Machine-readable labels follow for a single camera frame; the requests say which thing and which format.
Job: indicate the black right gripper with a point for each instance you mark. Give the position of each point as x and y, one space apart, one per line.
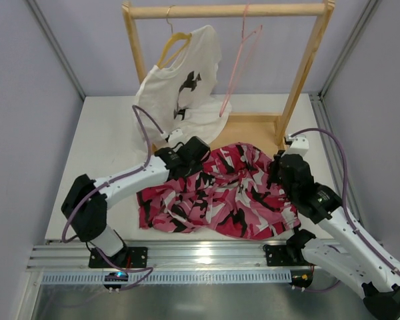
274 171

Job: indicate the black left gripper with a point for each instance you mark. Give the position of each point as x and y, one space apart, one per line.
193 165

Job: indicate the pink camouflage trousers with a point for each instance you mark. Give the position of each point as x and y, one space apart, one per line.
232 195

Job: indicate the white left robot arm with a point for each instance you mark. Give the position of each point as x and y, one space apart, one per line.
88 200

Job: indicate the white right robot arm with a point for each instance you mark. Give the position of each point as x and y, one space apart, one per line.
367 268

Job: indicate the wooden clothes rack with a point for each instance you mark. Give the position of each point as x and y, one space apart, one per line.
266 130

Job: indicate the white printed t-shirt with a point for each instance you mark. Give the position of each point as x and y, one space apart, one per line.
180 96

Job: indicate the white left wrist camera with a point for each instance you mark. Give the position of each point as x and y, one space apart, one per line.
175 136

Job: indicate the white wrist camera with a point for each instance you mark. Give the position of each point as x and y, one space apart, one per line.
296 144
175 136

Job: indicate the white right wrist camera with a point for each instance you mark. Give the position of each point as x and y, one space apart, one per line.
296 144

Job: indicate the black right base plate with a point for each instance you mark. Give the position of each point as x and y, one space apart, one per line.
277 255

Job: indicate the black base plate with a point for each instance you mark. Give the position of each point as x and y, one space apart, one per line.
277 255
128 257

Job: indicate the aluminium frame rail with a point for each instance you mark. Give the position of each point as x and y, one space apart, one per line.
161 254

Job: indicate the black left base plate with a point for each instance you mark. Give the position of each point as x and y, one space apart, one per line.
128 257

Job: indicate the pink wire clothes hanger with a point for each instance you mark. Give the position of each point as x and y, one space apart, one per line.
248 43

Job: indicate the slotted cable duct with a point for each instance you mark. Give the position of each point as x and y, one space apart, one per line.
166 277

